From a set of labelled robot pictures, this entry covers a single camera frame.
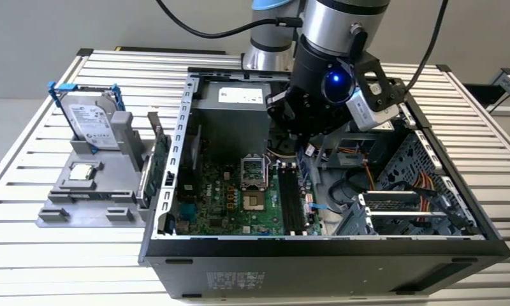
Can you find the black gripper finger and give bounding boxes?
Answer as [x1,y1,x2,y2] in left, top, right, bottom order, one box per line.
[264,90,311,152]

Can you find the black RAM slot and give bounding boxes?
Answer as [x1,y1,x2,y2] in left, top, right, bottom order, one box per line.
[290,162,308,237]
[274,162,290,237]
[284,162,302,237]
[279,162,296,237]

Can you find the round internal speaker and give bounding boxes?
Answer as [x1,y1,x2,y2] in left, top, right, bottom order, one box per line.
[278,136,302,156]

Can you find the grey power supply unit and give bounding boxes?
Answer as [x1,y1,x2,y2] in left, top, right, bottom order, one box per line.
[188,81,275,160]

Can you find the metal socket cover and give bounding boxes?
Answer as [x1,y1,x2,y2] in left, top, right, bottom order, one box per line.
[239,152,267,189]

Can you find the CPU socket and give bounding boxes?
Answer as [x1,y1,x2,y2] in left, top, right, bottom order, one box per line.
[240,187,267,213]

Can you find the green motherboard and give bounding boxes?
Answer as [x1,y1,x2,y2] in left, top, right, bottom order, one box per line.
[172,159,323,237]

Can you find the blue expansion slot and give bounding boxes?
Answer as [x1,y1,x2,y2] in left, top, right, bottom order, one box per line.
[176,205,196,223]

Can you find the grey metal disk bay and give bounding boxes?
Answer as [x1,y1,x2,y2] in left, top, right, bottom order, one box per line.
[334,190,450,237]

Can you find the grey parts rack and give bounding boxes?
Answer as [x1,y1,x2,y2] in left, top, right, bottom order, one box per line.
[35,110,170,229]

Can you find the hard disk in blue carrier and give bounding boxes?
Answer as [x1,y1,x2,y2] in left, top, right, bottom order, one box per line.
[46,81,126,154]

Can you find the silver CPU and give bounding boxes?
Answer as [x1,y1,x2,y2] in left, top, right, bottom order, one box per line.
[69,164,97,181]

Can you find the black open PC case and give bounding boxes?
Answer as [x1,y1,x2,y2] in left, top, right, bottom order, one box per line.
[137,66,510,300]

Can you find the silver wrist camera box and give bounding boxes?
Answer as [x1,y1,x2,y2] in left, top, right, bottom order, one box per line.
[346,89,403,132]

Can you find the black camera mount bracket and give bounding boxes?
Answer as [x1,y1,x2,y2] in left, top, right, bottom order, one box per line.
[348,24,407,113]

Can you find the wire locking lever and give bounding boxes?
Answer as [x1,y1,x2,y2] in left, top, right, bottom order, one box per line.
[264,152,274,189]

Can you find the black camera cable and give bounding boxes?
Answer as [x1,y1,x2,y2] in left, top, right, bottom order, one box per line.
[400,0,450,95]
[154,0,302,39]

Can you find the thin orange wire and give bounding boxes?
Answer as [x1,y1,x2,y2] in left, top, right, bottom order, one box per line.
[362,159,376,192]

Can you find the black looped cable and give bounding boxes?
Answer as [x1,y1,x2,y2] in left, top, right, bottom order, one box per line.
[327,167,366,215]

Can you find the red yellow power wires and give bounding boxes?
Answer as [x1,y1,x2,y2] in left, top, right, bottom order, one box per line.
[410,171,438,226]

